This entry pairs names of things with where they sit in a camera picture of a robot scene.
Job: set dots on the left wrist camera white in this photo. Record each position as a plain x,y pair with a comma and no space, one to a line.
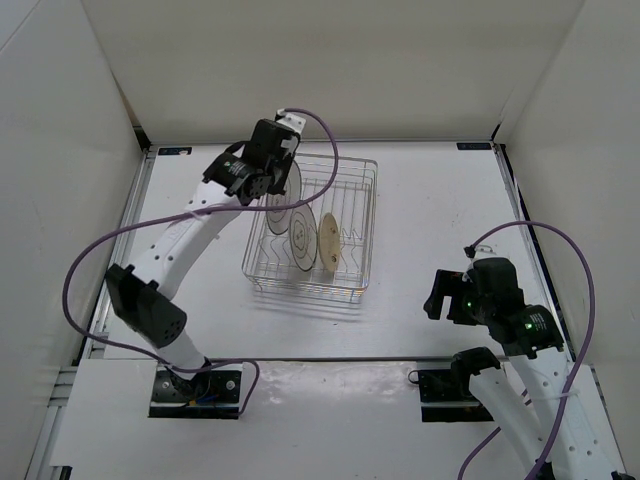
290,127

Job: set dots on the blue label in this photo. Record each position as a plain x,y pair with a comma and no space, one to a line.
473,146
174,151

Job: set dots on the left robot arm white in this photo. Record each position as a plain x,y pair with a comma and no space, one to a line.
142,293

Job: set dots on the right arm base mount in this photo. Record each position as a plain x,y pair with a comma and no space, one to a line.
441,400

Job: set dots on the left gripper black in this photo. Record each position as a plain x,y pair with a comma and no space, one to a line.
279,186

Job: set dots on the aluminium table edge rail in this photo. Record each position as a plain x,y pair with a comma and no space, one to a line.
98,325

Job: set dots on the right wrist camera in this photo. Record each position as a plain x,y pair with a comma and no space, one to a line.
475,257

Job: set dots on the beige wooden plate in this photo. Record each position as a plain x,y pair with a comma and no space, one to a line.
329,244

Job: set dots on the white plate green rim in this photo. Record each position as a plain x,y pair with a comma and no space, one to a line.
303,237
285,200

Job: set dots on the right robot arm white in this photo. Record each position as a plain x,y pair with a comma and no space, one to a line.
548,426

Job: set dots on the wire dish rack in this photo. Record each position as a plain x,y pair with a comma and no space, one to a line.
268,261

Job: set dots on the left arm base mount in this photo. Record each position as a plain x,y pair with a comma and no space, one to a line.
211,395

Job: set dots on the blue label right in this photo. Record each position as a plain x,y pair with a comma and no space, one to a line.
473,146

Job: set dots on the blue label left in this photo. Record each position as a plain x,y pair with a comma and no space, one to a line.
174,151

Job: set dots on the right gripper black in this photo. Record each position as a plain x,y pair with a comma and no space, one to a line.
446,283

